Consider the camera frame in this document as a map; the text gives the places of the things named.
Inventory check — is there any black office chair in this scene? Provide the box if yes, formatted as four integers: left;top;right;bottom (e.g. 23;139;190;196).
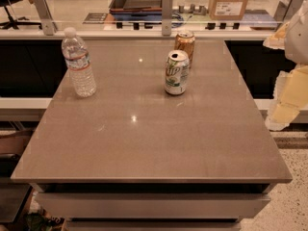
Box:
0;0;41;30

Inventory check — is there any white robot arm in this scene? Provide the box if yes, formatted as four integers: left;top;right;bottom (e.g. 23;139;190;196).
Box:
263;1;308;131

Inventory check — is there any clear plastic water bottle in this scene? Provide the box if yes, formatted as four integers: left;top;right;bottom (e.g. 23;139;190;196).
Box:
62;27;96;97

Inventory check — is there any grey metal post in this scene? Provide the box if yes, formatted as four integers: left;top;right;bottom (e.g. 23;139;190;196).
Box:
162;0;173;36
273;0;306;23
33;0;57;36

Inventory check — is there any grey metal post middle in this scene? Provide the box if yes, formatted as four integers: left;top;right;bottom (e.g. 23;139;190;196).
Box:
162;0;173;36

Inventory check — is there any green white soda can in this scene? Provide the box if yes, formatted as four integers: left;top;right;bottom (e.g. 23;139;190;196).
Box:
165;50;190;95

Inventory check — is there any orange soda can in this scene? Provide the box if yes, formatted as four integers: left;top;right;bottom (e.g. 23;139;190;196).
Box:
174;31;195;62

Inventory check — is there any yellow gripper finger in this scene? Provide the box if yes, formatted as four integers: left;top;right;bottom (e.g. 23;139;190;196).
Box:
263;22;289;50
265;64;308;131

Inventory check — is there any cardboard box with label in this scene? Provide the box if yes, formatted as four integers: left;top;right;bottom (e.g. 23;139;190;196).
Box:
208;0;248;20

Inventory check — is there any grey table drawer front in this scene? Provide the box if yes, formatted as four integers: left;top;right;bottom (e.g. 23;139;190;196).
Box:
37;193;270;219

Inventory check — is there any grey metal post right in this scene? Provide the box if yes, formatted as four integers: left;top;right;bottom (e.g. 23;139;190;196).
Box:
273;0;306;23

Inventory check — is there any grey metal post left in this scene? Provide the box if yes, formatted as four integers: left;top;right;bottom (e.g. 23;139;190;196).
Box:
33;0;57;36

